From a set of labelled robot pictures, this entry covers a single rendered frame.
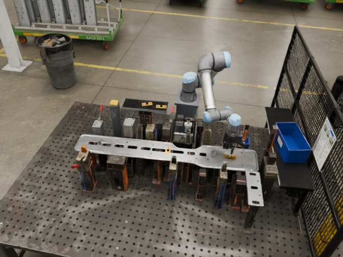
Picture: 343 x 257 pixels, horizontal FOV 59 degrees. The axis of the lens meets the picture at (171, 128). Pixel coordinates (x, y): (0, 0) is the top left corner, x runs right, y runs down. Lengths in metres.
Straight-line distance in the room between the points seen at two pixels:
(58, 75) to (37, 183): 2.50
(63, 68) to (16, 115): 0.93
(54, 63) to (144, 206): 2.98
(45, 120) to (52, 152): 1.59
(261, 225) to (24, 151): 2.85
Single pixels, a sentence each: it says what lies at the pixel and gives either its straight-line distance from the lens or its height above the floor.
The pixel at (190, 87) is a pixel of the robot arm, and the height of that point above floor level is 1.24.
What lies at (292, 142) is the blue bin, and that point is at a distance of 2.51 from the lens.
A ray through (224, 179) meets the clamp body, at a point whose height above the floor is 1.03.
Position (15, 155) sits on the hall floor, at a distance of 4.03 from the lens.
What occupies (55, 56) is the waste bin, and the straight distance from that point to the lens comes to 4.66.
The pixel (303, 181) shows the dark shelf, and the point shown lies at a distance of 2.26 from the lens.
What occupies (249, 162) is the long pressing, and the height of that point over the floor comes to 1.00.
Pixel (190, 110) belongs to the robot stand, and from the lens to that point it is 2.62.
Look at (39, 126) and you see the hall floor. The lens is 4.34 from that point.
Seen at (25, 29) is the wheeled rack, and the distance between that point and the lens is 6.50.
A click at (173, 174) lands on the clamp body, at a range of 2.13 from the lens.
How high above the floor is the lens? 2.61
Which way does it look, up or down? 41 degrees down
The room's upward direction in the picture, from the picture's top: 2 degrees clockwise
